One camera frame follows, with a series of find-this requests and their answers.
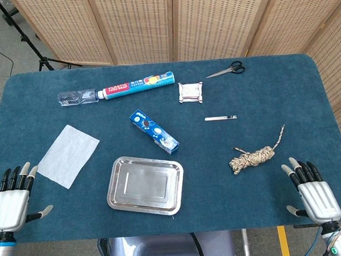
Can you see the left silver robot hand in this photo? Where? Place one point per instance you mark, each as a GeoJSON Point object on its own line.
{"type": "Point", "coordinates": [9, 206]}

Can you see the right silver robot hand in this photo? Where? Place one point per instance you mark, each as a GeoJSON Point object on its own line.
{"type": "Point", "coordinates": [317, 199]}

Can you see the white cloth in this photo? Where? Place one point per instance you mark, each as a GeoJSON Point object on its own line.
{"type": "Point", "coordinates": [67, 155]}

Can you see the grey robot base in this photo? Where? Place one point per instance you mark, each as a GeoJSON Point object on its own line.
{"type": "Point", "coordinates": [155, 252]}

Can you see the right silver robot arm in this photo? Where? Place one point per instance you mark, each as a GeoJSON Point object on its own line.
{"type": "Point", "coordinates": [339, 242]}

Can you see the rectangular metal tray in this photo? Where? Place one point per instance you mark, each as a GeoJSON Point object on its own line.
{"type": "Point", "coordinates": [145, 185]}

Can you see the blue table cloth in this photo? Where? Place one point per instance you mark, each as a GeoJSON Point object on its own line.
{"type": "Point", "coordinates": [251, 198]}

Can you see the metal table leg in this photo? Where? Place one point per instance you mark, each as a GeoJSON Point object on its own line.
{"type": "Point", "coordinates": [246, 245]}

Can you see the small white pen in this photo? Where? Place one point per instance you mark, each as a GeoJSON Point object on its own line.
{"type": "Point", "coordinates": [219, 118]}

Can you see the clear plastic bottle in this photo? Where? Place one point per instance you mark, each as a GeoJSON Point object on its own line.
{"type": "Point", "coordinates": [77, 97]}

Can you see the black tripod stand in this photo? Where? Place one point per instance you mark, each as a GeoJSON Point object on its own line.
{"type": "Point", "coordinates": [44, 65]}

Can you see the blue cookie box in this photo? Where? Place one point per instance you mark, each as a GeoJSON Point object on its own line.
{"type": "Point", "coordinates": [154, 132]}

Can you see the plastic food wrap box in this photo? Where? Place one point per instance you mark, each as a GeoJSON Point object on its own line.
{"type": "Point", "coordinates": [138, 84]}

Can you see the wicker folding screen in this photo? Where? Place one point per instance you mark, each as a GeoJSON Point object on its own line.
{"type": "Point", "coordinates": [140, 24]}

